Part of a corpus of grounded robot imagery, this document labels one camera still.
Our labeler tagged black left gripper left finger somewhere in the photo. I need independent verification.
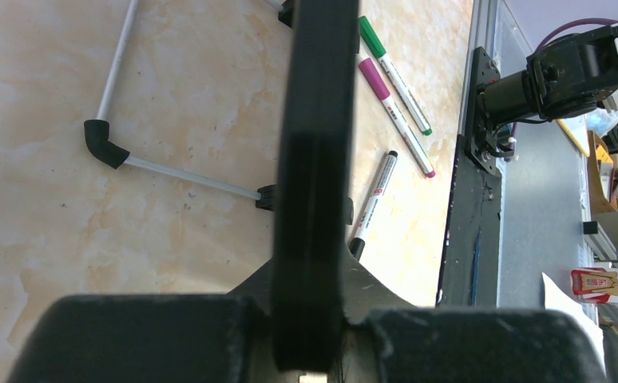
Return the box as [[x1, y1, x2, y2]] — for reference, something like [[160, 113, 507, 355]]
[[8, 263, 275, 382]]

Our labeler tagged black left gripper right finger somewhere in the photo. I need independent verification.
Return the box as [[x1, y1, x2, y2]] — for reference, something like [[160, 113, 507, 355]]
[[330, 251, 605, 382]]

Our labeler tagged white whiteboard black frame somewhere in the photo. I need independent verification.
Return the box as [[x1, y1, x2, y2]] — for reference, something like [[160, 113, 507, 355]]
[[83, 0, 361, 373]]

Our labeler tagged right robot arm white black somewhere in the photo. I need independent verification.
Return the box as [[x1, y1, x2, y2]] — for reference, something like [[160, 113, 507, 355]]
[[465, 22, 618, 158]]

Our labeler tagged black cap whiteboard marker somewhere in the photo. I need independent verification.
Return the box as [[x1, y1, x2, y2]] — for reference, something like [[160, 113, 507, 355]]
[[349, 151, 398, 261]]

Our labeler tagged magenta cap whiteboard marker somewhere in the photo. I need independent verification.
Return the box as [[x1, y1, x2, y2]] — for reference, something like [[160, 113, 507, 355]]
[[356, 53, 436, 178]]

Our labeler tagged green cap whiteboard marker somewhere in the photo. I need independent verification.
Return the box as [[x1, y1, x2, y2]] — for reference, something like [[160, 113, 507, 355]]
[[359, 16, 433, 136]]

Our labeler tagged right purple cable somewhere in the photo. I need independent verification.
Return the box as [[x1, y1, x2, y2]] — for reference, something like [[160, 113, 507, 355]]
[[533, 17, 618, 54]]

